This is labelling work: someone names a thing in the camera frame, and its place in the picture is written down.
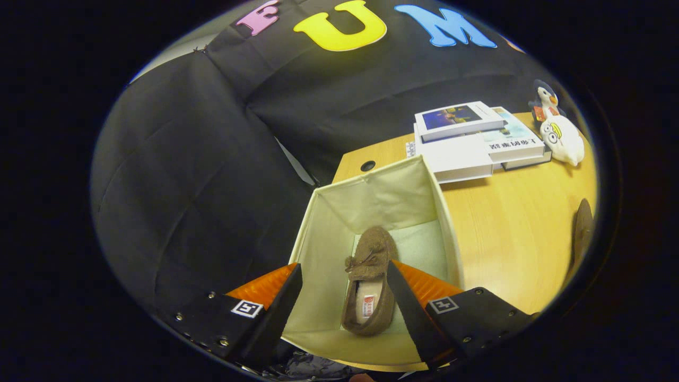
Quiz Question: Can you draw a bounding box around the grey penguin plush toy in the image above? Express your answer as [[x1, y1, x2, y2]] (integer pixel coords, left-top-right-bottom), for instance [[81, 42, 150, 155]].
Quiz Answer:
[[528, 79, 567, 121]]

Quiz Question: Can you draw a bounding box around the thick white book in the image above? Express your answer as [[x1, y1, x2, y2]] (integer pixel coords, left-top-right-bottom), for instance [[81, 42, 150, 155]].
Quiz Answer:
[[413, 125, 495, 185]]

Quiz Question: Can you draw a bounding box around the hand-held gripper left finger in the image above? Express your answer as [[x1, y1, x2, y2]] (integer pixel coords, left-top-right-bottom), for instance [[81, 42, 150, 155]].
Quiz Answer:
[[170, 263, 304, 372]]

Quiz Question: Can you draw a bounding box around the brown fuzzy shoe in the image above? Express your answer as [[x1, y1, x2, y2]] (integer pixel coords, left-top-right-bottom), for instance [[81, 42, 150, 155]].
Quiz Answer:
[[341, 226, 399, 336], [568, 198, 595, 282]]

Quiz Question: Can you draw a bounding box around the white book with blue picture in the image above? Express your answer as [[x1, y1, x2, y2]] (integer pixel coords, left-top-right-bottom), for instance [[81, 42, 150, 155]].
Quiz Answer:
[[414, 101, 506, 143]]

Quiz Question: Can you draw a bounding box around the green fabric storage box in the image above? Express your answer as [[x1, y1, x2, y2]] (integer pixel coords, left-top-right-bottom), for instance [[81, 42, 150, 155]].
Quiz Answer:
[[281, 154, 466, 372]]

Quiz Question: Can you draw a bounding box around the dark cover book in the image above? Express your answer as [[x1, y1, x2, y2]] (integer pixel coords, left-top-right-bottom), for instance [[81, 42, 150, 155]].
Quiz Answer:
[[501, 146, 552, 171]]

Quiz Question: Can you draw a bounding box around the white round plush toy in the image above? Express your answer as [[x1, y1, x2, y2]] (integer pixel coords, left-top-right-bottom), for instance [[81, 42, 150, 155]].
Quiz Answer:
[[539, 115, 585, 167]]

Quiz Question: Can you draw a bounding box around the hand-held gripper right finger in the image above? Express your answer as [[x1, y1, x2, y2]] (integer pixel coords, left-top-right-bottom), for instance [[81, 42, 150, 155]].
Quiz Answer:
[[386, 260, 536, 369]]

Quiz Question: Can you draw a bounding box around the dark crumpled cloth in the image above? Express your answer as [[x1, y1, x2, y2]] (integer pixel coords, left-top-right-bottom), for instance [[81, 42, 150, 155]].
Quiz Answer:
[[265, 350, 351, 380]]

